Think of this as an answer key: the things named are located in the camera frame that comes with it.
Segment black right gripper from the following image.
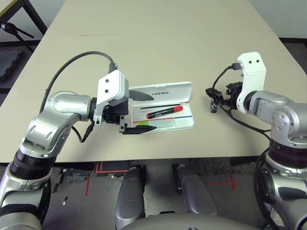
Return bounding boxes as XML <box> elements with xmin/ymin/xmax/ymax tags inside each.
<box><xmin>205</xmin><ymin>81</ymin><xmax>243</xmax><ymax>110</ymax></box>

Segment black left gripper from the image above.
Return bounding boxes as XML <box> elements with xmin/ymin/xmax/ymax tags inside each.
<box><xmin>102</xmin><ymin>90</ymin><xmax>157</xmax><ymax>136</ymax></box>

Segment green translucent highlighter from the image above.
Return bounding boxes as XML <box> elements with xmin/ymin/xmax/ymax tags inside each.
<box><xmin>137</xmin><ymin>119</ymin><xmax>175</xmax><ymax>130</ymax></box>

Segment black marker with red cap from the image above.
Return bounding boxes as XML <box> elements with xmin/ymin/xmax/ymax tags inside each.
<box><xmin>145</xmin><ymin>105</ymin><xmax>184</xmax><ymax>120</ymax></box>

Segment white plastic pencil case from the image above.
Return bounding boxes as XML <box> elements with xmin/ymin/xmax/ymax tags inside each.
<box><xmin>128</xmin><ymin>81</ymin><xmax>195</xmax><ymax>135</ymax></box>

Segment red floor tape lines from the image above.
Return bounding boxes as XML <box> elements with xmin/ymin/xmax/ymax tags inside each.
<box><xmin>85</xmin><ymin>162</ymin><xmax>131</xmax><ymax>196</ymax></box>

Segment black table foot bar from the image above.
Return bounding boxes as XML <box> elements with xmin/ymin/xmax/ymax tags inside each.
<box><xmin>229</xmin><ymin>158</ymin><xmax>259</xmax><ymax>166</ymax></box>

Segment red floor tape cross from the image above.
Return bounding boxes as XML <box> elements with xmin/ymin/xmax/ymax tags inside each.
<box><xmin>206</xmin><ymin>173</ymin><xmax>242</xmax><ymax>191</ymax></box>

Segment grey robot left leg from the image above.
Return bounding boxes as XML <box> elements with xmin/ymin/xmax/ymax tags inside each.
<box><xmin>115</xmin><ymin>166</ymin><xmax>146</xmax><ymax>230</ymax></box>

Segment grey robot leg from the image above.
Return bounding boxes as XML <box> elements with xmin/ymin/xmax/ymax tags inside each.
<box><xmin>174</xmin><ymin>164</ymin><xmax>218</xmax><ymax>215</ymax></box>
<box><xmin>115</xmin><ymin>166</ymin><xmax>146</xmax><ymax>230</ymax></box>

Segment grey robot right leg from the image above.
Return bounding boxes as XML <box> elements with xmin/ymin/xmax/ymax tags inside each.
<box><xmin>174</xmin><ymin>164</ymin><xmax>218</xmax><ymax>215</ymax></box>

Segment grey robot torso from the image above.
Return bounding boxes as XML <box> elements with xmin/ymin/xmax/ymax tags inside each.
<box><xmin>118</xmin><ymin>214</ymin><xmax>264</xmax><ymax>230</ymax></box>

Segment black foam floor mat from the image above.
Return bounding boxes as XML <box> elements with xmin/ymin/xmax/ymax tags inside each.
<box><xmin>0</xmin><ymin>49</ymin><xmax>24</xmax><ymax>82</ymax></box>

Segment black tripod stand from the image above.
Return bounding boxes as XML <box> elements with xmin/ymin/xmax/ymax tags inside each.
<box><xmin>0</xmin><ymin>20</ymin><xmax>35</xmax><ymax>52</ymax></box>

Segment black framed side table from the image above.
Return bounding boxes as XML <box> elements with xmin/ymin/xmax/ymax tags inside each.
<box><xmin>0</xmin><ymin>0</ymin><xmax>48</xmax><ymax>36</ymax></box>

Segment black right camera cable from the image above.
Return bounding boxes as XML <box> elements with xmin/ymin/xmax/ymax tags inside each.
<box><xmin>212</xmin><ymin>62</ymin><xmax>240</xmax><ymax>96</ymax></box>

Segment black camera cable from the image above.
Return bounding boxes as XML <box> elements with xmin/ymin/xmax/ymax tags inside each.
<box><xmin>40</xmin><ymin>50</ymin><xmax>118</xmax><ymax>113</ymax></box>
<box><xmin>212</xmin><ymin>62</ymin><xmax>240</xmax><ymax>96</ymax></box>

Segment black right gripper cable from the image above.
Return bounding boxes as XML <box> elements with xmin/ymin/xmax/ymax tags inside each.
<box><xmin>223</xmin><ymin>105</ymin><xmax>273</xmax><ymax>142</ymax></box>

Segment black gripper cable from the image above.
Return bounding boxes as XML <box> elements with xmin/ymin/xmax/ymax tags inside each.
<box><xmin>223</xmin><ymin>105</ymin><xmax>273</xmax><ymax>142</ymax></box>
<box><xmin>71</xmin><ymin>121</ymin><xmax>95</xmax><ymax>144</ymax></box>

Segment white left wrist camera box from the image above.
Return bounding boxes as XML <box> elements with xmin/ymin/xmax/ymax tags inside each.
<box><xmin>93</xmin><ymin>69</ymin><xmax>130</xmax><ymax>127</ymax></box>

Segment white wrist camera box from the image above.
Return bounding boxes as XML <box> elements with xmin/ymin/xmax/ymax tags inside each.
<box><xmin>236</xmin><ymin>51</ymin><xmax>267</xmax><ymax>114</ymax></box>
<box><xmin>93</xmin><ymin>69</ymin><xmax>130</xmax><ymax>127</ymax></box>

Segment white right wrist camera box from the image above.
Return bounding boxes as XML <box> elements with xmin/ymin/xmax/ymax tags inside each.
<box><xmin>236</xmin><ymin>51</ymin><xmax>267</xmax><ymax>114</ymax></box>

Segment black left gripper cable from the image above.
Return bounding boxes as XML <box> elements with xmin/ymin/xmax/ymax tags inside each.
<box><xmin>71</xmin><ymin>121</ymin><xmax>95</xmax><ymax>144</ymax></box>

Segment black left camera cable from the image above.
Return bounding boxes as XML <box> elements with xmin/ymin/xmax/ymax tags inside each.
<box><xmin>40</xmin><ymin>50</ymin><xmax>118</xmax><ymax>113</ymax></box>

